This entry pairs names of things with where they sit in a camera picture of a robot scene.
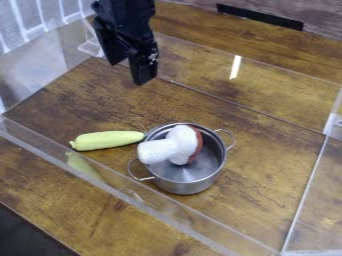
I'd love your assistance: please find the yellow-green toy corn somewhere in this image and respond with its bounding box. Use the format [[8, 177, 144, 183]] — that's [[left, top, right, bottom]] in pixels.
[[69, 131, 144, 151]]

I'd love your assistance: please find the white mesh curtain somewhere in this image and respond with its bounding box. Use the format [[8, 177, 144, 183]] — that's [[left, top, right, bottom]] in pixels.
[[0, 0, 94, 56]]

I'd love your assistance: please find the black bar in background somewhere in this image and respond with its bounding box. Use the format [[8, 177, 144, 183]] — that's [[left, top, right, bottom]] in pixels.
[[216, 3, 304, 31]]

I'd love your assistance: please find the clear acrylic enclosure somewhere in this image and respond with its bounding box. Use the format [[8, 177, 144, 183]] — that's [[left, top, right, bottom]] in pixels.
[[0, 2, 342, 256]]

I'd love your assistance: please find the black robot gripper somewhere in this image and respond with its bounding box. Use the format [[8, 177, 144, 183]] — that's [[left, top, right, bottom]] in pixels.
[[90, 0, 159, 85]]

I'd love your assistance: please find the silver metal pot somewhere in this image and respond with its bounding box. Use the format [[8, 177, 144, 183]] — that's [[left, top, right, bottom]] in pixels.
[[128, 122, 236, 195]]

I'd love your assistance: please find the white and brown toy mushroom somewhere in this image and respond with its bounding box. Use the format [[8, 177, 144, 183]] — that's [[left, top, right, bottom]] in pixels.
[[137, 125, 203, 165]]

